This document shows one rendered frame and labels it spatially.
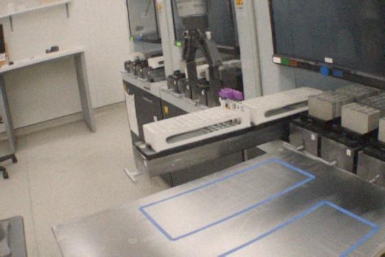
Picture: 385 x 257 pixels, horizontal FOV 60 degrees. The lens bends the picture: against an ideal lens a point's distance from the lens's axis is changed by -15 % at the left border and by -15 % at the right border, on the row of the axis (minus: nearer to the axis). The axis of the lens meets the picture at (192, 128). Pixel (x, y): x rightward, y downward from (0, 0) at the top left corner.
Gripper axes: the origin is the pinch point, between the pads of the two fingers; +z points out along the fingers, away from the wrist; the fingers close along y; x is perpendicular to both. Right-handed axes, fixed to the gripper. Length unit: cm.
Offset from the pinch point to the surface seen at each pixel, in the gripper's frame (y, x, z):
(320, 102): 16.0, 30.8, 8.7
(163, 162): 6.7, -17.5, 16.1
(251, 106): 2.6, 13.7, 9.2
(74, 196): -152, -37, 94
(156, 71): -119, 28, 16
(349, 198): 55, 2, 14
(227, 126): 3.1, 4.5, 12.8
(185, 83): -69, 24, 15
